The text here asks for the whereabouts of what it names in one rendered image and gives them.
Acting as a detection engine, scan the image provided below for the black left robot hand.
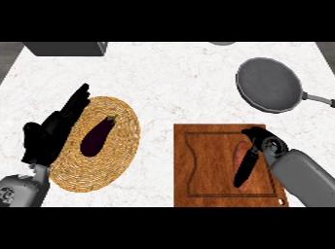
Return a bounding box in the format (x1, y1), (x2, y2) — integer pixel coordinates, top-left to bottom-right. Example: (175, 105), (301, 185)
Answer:
(21, 83), (92, 167)

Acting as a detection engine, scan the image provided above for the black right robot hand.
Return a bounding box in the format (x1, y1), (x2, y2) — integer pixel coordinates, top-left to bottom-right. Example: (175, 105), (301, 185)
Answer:
(234, 125), (275, 189)

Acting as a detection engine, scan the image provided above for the brown wooden cutting board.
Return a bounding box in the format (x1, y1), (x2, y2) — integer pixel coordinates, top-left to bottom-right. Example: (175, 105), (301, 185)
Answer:
(173, 123), (291, 208)

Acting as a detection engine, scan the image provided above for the grey frying pan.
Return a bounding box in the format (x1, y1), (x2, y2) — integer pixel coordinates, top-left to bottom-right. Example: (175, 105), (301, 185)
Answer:
(235, 56), (335, 115)

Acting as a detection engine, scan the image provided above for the dark purple eggplant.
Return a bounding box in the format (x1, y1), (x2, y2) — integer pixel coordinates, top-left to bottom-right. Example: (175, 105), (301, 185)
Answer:
(80, 114), (120, 158)

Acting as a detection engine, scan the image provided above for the round woven wicker placemat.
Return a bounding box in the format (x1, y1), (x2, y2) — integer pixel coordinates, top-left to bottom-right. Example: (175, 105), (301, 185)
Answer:
(48, 95), (142, 194)

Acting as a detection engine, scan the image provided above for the dark grey box appliance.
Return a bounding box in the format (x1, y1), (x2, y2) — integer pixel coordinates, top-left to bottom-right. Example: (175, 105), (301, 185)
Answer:
(22, 41), (110, 57)

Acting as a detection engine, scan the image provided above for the grey round object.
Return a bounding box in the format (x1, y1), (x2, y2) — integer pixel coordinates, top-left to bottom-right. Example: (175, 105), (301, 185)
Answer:
(208, 41), (238, 47)

